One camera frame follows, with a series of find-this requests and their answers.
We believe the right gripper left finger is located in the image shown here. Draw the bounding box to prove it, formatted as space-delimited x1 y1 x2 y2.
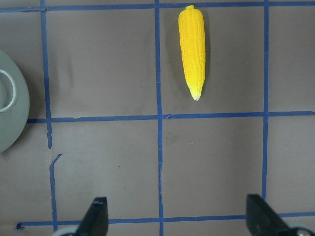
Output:
76 197 109 236

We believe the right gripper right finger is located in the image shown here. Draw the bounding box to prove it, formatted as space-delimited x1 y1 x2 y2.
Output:
246 194 295 236

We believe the yellow corn cob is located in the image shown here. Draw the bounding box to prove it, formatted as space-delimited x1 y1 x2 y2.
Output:
178 5 206 101

